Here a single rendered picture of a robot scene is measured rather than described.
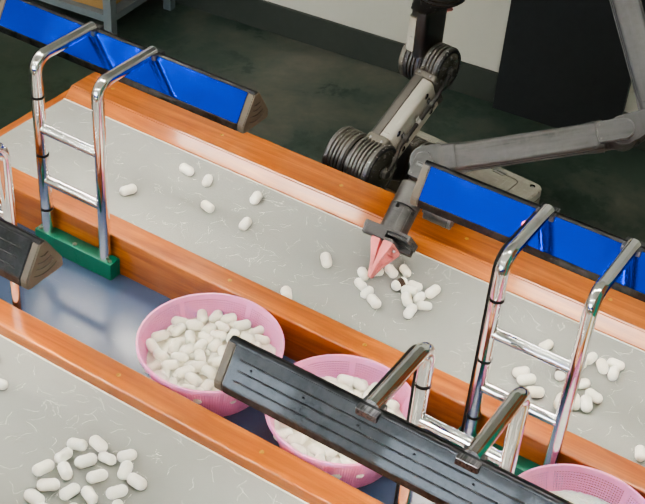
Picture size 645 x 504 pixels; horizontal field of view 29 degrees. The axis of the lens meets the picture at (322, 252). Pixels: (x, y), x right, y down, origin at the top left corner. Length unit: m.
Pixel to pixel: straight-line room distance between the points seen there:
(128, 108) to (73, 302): 0.59
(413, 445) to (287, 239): 0.97
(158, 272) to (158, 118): 0.50
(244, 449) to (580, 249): 0.63
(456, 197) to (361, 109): 2.31
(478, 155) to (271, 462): 0.76
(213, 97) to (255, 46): 2.42
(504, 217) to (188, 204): 0.80
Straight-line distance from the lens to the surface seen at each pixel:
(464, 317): 2.41
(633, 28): 2.50
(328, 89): 4.51
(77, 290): 2.52
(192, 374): 2.23
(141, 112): 2.89
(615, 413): 2.29
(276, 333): 2.30
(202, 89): 2.34
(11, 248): 1.96
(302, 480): 2.04
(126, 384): 2.19
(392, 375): 1.71
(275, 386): 1.73
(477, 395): 2.13
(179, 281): 2.45
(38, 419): 2.18
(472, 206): 2.11
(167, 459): 2.10
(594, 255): 2.05
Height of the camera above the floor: 2.29
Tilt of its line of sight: 38 degrees down
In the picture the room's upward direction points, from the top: 5 degrees clockwise
